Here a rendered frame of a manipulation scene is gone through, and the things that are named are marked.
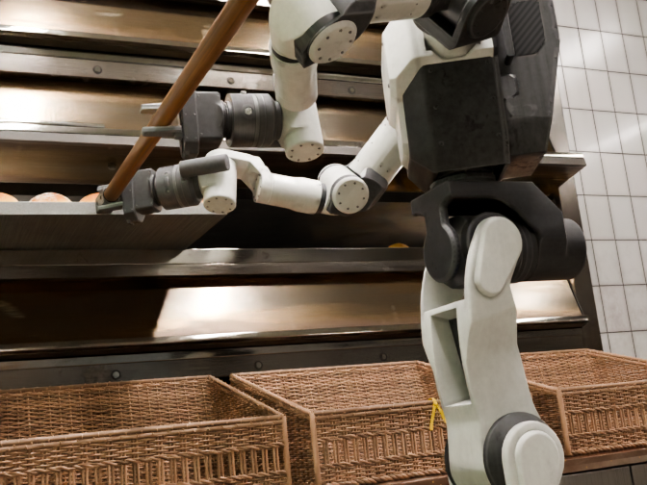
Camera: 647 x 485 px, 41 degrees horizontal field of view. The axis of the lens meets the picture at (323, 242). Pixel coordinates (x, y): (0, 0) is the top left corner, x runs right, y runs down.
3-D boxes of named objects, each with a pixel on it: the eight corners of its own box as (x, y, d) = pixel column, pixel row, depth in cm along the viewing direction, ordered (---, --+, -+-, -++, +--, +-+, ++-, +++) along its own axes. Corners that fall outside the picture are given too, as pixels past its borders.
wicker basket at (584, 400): (446, 460, 235) (432, 358, 240) (601, 440, 260) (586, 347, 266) (568, 457, 192) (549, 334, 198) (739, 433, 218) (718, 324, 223)
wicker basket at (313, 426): (233, 488, 209) (224, 372, 215) (430, 462, 234) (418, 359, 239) (316, 492, 167) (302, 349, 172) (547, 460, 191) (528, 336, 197)
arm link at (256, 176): (201, 163, 178) (264, 175, 183) (199, 198, 174) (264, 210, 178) (209, 144, 173) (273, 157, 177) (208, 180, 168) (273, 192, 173)
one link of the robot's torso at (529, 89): (550, 197, 169) (520, 29, 176) (592, 142, 135) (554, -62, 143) (399, 216, 170) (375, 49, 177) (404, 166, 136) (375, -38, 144)
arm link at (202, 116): (181, 70, 135) (256, 72, 139) (173, 93, 144) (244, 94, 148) (187, 147, 133) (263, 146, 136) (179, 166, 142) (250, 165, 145)
